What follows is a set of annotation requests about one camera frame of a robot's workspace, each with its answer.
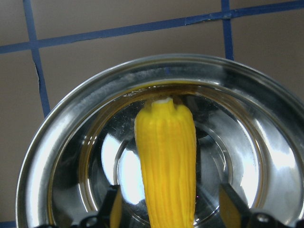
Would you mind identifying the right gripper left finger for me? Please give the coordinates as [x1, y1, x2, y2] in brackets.
[35, 184, 124, 228]

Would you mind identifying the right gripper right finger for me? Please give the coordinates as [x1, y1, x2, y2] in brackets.
[219, 183, 293, 228]

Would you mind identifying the yellow corn cob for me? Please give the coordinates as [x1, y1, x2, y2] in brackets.
[134, 98, 197, 228]

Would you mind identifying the pale green electric pot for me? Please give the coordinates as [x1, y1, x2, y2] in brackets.
[16, 55, 304, 228]

